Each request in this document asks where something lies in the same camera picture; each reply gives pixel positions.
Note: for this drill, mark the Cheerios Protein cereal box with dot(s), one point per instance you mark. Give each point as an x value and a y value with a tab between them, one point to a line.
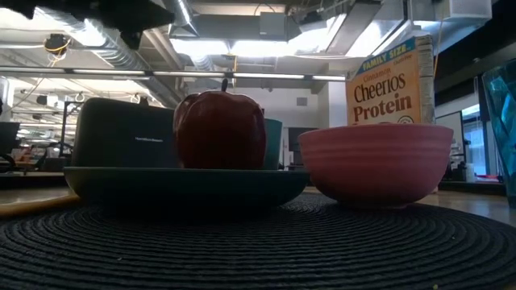
387	92

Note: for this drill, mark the green plastic cup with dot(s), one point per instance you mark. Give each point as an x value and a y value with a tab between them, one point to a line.
274	145

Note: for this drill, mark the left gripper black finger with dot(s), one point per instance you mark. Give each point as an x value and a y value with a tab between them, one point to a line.
131	40

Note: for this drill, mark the dark monitor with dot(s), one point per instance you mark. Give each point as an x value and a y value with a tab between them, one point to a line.
9	139

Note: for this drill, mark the black toaster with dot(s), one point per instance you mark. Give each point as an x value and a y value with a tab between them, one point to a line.
121	133

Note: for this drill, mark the grey ceiling box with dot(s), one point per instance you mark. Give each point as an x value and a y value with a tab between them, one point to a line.
274	26

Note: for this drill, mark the pink ribbed bowl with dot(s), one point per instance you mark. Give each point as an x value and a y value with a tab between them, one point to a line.
375	161

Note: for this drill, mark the dark green plate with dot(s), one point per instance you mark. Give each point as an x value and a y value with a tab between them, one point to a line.
181	185

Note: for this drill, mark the white ceiling unit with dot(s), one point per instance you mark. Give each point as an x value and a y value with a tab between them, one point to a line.
463	10

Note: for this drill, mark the dark door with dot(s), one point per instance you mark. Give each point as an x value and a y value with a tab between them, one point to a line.
296	145

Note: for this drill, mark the wall vent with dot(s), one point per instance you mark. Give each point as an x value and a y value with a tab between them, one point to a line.
302	101

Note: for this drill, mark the dark round woven placemat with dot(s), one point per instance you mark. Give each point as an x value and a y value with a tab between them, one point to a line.
258	249

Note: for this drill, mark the blue faceted plastic tumbler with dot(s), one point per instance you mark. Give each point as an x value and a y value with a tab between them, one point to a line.
504	133

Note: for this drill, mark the red apple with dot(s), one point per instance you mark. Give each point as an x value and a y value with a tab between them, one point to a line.
219	129

